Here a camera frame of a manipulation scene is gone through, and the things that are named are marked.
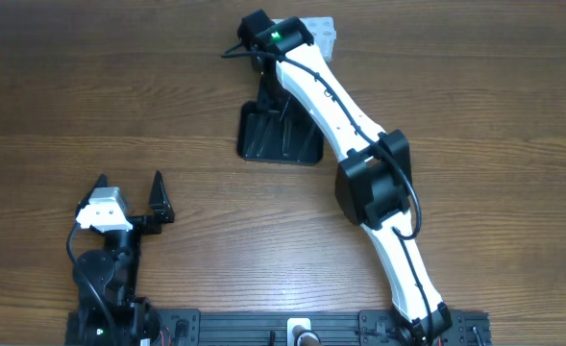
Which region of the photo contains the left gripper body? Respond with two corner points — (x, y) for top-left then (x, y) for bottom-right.
(127, 214), (163, 235)

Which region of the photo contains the black tray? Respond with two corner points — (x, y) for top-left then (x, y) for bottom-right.
(236, 100), (326, 167)

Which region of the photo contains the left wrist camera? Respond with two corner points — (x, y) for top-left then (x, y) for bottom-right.
(74, 185), (134, 235)

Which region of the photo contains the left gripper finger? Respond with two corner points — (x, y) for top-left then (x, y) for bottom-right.
(147, 170), (176, 225)
(75, 173), (110, 212)

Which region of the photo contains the white test tube rack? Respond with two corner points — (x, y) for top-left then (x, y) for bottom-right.
(270, 16), (337, 62)

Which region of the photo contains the mounting rail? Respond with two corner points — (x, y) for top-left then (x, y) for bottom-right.
(65, 307), (493, 346)

